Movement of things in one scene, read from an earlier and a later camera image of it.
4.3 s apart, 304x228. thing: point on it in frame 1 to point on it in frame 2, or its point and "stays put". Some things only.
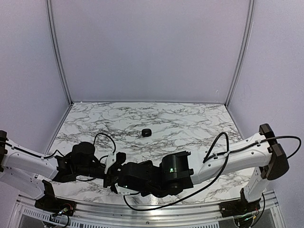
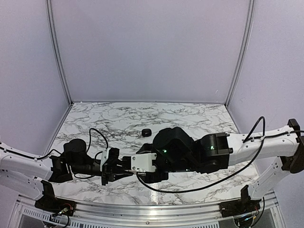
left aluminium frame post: [51, 13] stays put
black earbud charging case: [146, 132] stays put
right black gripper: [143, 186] to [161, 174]
